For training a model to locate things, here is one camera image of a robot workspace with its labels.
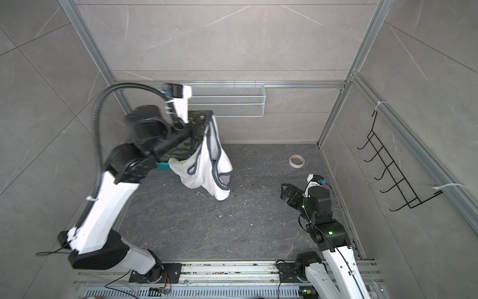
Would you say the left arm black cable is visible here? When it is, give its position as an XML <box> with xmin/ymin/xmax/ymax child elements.
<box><xmin>35</xmin><ymin>82</ymin><xmax>171</xmax><ymax>257</ymax></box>

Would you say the white wire mesh shelf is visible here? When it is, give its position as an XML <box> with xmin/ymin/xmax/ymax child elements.
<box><xmin>188</xmin><ymin>83</ymin><xmax>266</xmax><ymax>117</ymax></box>

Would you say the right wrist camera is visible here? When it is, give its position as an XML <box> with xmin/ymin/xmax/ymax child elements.
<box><xmin>307</xmin><ymin>174</ymin><xmax>325</xmax><ymax>187</ymax></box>

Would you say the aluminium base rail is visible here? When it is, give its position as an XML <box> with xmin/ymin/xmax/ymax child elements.
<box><xmin>72</xmin><ymin>260</ymin><xmax>389</xmax><ymax>299</ymax></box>

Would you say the white tank top navy trim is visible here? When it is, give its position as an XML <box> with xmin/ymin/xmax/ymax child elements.
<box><xmin>168</xmin><ymin>117</ymin><xmax>233</xmax><ymax>201</ymax></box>

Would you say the teal plastic basket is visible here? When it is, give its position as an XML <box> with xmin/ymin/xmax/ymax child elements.
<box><xmin>156</xmin><ymin>162</ymin><xmax>171</xmax><ymax>170</ymax></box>

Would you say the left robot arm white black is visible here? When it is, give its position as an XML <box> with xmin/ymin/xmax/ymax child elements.
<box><xmin>58</xmin><ymin>105</ymin><xmax>213</xmax><ymax>283</ymax></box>

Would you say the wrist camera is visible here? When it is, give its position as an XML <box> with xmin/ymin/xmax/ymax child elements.
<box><xmin>307</xmin><ymin>174</ymin><xmax>325</xmax><ymax>187</ymax></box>
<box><xmin>163</xmin><ymin>83</ymin><xmax>192</xmax><ymax>124</ymax></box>

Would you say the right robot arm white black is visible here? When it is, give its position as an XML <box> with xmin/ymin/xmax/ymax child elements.
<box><xmin>281</xmin><ymin>181</ymin><xmax>370</xmax><ymax>299</ymax></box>

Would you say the roll of masking tape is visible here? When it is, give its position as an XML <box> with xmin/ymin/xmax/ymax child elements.
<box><xmin>289</xmin><ymin>154</ymin><xmax>305</xmax><ymax>169</ymax></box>

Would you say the green tank top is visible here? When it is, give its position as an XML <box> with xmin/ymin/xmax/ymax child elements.
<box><xmin>157</xmin><ymin>129</ymin><xmax>199</xmax><ymax>163</ymax></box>

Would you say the black wire hook rack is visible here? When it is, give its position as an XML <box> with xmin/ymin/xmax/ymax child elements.
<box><xmin>357</xmin><ymin>111</ymin><xmax>443</xmax><ymax>213</ymax></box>

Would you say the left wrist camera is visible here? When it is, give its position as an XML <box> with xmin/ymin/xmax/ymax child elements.
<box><xmin>163</xmin><ymin>83</ymin><xmax>192</xmax><ymax>124</ymax></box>

